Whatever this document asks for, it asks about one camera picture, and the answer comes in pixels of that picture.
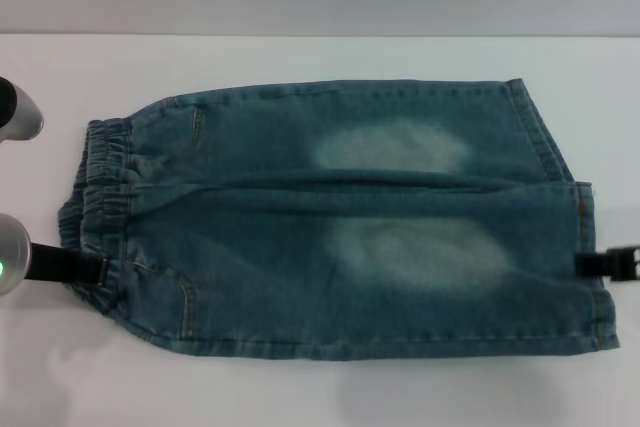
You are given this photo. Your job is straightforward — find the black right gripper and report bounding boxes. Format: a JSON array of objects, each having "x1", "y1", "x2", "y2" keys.
[{"x1": 574, "y1": 244, "x2": 640, "y2": 283}]

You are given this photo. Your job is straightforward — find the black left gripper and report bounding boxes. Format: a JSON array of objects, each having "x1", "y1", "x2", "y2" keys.
[{"x1": 29, "y1": 241, "x2": 115, "y2": 289}]

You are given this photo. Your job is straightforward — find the blue denim shorts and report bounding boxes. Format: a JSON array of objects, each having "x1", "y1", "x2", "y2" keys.
[{"x1": 55, "y1": 77, "x2": 622, "y2": 362}]

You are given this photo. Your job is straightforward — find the left wrist camera housing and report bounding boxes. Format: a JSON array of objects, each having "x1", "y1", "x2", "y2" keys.
[{"x1": 0, "y1": 76, "x2": 45, "y2": 141}]

